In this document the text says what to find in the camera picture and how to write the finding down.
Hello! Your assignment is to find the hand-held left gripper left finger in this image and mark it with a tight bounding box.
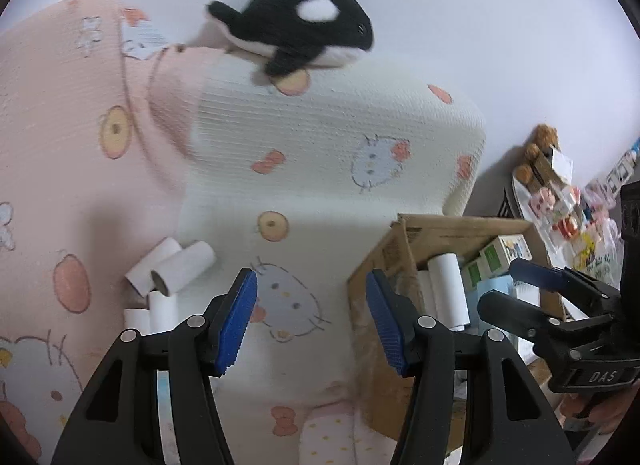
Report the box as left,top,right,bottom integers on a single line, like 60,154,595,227
50,268,258,465

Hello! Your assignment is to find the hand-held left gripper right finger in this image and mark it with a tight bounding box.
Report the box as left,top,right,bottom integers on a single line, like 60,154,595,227
365,269,578,465

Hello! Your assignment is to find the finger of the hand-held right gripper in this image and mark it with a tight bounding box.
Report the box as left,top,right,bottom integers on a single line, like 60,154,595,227
509,257,621,318
477,291,616,361

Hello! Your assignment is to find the brown cardboard box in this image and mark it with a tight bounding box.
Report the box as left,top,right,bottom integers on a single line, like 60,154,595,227
347,214,568,451

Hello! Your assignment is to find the person's right hand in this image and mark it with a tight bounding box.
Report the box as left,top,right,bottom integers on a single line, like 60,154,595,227
559,387,636,433

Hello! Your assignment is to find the light blue plastic case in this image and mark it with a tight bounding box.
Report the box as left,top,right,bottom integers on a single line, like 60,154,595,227
475,277,516,306

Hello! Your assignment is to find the large green white carton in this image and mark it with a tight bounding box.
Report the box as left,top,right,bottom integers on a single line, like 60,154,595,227
479,236,531,278

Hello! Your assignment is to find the small green white carton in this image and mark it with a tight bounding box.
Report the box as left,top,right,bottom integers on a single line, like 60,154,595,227
460,260,488,292

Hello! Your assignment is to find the red white figurine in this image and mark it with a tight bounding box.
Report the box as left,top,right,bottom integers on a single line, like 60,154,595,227
555,215,581,239

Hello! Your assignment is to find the yellow white packet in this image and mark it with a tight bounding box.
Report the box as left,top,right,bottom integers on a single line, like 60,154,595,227
575,232,598,258

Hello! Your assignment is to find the printed plastic bag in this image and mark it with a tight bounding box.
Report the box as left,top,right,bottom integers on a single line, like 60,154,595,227
582,245,623,287

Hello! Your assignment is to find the pink figurine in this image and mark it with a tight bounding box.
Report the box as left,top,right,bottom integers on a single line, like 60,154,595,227
530,190,556,217

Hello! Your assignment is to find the white oval tray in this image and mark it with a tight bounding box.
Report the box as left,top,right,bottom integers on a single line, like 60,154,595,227
510,168,539,223

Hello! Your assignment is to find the white refill pouch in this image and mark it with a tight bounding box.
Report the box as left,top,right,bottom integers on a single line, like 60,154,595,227
156,370,174,428

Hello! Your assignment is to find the woven brown basket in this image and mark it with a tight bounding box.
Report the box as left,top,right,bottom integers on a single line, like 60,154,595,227
531,152,561,187

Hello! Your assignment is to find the white house shaped card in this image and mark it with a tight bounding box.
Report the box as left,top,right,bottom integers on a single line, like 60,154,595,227
547,146,574,181

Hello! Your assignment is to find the brown teddy bear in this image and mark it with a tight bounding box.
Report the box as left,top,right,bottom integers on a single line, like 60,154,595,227
516,124,560,183

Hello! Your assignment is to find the cream cat print blanket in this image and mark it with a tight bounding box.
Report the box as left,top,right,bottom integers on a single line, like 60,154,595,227
180,45,488,465

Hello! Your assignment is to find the pink cat print blanket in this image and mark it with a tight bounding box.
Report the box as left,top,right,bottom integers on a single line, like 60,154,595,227
0,0,223,465

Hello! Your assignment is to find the black white orca plush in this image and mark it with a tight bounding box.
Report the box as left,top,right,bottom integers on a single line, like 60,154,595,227
205,0,376,78

